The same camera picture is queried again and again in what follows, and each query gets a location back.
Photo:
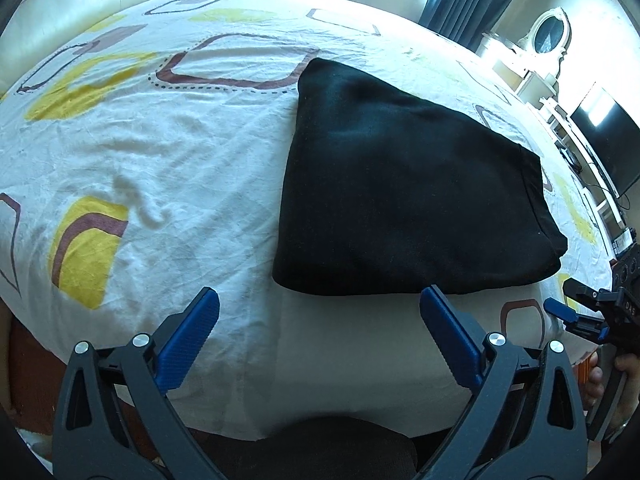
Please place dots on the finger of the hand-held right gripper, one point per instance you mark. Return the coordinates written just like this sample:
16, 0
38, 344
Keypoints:
567, 312
587, 292

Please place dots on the white vanity table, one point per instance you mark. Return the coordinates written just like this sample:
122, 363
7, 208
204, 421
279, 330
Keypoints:
520, 72

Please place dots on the person's dark clothing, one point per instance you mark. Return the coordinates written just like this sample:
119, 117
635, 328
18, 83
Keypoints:
325, 447

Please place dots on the black flat television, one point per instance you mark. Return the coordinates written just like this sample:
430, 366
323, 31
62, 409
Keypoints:
612, 137

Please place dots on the white tv cabinet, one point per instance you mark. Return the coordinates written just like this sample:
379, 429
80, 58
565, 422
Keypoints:
580, 160

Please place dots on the person's right hand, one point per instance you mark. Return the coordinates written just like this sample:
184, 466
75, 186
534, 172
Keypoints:
595, 385

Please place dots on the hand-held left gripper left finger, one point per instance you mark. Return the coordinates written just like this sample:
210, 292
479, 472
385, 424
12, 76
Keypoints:
187, 345

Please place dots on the bed with patterned white sheet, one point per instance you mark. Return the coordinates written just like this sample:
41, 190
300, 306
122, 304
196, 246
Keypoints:
150, 170

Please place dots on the oval white vanity mirror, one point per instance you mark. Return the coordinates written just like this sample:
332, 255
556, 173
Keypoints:
547, 32

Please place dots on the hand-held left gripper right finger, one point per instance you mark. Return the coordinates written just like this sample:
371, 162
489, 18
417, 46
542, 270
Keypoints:
450, 340

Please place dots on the dark blue curtain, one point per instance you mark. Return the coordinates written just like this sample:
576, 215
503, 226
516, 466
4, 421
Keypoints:
470, 0

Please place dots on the black pants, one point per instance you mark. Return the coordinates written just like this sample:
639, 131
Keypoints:
400, 185

